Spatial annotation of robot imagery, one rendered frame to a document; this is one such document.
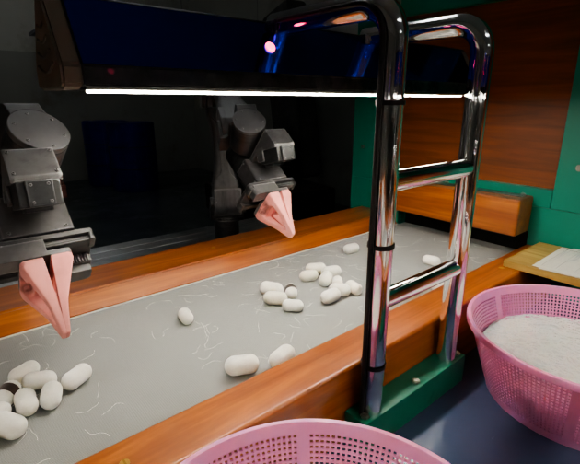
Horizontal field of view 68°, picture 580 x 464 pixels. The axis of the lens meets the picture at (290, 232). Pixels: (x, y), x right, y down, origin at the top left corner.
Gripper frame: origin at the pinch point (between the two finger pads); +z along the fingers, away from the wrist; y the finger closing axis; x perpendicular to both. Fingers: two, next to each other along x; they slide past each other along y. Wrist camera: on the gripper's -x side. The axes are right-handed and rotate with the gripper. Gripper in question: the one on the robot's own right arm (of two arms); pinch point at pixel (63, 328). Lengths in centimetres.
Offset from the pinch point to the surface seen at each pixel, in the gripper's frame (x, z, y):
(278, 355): -2.6, 11.6, 18.7
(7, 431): 2.2, 6.9, -6.3
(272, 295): 6.0, 1.9, 28.1
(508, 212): -8, 7, 73
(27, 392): 4.7, 3.5, -4.0
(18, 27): 306, -513, 106
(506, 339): -9, 23, 47
